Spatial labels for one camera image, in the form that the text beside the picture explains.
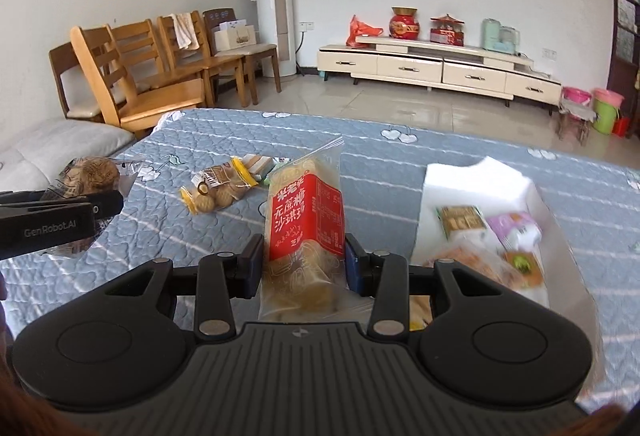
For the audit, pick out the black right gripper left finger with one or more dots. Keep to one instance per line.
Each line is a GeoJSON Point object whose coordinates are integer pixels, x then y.
{"type": "Point", "coordinates": [221, 277]}

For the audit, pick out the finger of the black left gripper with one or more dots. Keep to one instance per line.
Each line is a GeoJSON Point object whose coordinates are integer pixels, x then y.
{"type": "Point", "coordinates": [103, 204]}

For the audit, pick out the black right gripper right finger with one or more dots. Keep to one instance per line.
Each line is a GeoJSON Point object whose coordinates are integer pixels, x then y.
{"type": "Point", "coordinates": [384, 276]}

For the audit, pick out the red label sachima packet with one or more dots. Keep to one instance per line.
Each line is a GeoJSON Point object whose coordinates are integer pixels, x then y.
{"type": "Point", "coordinates": [303, 273]}

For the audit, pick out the yellow edged biscuit packet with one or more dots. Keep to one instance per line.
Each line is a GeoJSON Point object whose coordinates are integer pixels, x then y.
{"type": "Point", "coordinates": [217, 187]}

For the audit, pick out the blue quilted table cover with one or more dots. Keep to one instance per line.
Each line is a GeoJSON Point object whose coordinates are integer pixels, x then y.
{"type": "Point", "coordinates": [382, 172]}

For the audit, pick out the grey sofa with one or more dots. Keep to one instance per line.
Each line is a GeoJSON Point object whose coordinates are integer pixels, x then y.
{"type": "Point", "coordinates": [32, 159]}

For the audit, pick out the brown square snack packet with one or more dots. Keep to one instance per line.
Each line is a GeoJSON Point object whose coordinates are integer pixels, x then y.
{"type": "Point", "coordinates": [462, 221]}

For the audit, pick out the light wooden chair front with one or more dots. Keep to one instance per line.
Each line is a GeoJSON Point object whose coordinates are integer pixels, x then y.
{"type": "Point", "coordinates": [120, 102]}

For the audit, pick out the light wooden chair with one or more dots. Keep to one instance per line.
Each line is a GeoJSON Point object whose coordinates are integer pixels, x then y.
{"type": "Point", "coordinates": [201, 60]}
{"type": "Point", "coordinates": [139, 47]}
{"type": "Point", "coordinates": [120, 102]}

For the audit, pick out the dark wooden chair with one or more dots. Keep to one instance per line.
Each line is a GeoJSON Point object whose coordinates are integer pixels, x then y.
{"type": "Point", "coordinates": [74, 94]}

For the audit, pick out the white paper tray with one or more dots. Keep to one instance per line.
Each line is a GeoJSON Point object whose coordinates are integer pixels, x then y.
{"type": "Point", "coordinates": [503, 348]}

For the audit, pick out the grey orange striped packet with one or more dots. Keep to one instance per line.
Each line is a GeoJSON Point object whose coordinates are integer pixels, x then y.
{"type": "Point", "coordinates": [259, 166]}

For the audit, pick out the clear pastry packet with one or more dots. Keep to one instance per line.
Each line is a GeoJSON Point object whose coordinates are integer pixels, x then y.
{"type": "Point", "coordinates": [479, 259]}

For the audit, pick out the purple snack packet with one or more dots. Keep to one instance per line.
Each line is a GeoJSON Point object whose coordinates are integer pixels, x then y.
{"type": "Point", "coordinates": [516, 231]}

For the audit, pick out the cloth on chair back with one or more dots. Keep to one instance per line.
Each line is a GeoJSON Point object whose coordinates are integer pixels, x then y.
{"type": "Point", "coordinates": [185, 34]}

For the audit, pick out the white gift bag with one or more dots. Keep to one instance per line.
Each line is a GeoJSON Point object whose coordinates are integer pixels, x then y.
{"type": "Point", "coordinates": [233, 35]}

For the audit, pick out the dark chair with cushion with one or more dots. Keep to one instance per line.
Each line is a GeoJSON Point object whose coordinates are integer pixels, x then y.
{"type": "Point", "coordinates": [250, 55]}

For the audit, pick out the cream tv cabinet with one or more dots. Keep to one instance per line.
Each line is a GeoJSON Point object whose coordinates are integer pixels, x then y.
{"type": "Point", "coordinates": [474, 71]}

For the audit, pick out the small wooden stool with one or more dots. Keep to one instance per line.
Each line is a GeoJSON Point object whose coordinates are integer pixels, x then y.
{"type": "Point", "coordinates": [578, 115]}

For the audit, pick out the red plastic bag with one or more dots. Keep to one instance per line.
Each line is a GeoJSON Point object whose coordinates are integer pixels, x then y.
{"type": "Point", "coordinates": [359, 28]}

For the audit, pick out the red gold jar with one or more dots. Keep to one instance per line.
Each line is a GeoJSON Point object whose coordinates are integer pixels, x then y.
{"type": "Point", "coordinates": [404, 24]}

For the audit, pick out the red pavilion gift box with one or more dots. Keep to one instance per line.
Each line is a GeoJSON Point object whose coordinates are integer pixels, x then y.
{"type": "Point", "coordinates": [447, 30]}

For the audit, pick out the mint green appliance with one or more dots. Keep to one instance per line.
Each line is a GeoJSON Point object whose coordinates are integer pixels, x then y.
{"type": "Point", "coordinates": [499, 38]}

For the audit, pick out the pink basin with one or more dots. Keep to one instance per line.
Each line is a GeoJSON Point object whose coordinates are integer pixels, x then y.
{"type": "Point", "coordinates": [576, 95]}

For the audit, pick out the red small container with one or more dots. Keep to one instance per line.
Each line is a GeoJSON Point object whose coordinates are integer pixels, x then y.
{"type": "Point", "coordinates": [621, 125]}

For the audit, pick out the green bucket pink lid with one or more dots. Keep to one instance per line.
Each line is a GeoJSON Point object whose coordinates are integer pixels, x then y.
{"type": "Point", "coordinates": [607, 105]}

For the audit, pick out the dark wooden shelf divider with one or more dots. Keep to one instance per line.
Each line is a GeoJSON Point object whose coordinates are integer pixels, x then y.
{"type": "Point", "coordinates": [624, 66]}

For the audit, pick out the wall socket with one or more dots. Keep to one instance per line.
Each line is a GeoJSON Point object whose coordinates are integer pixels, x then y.
{"type": "Point", "coordinates": [306, 27]}
{"type": "Point", "coordinates": [549, 54]}

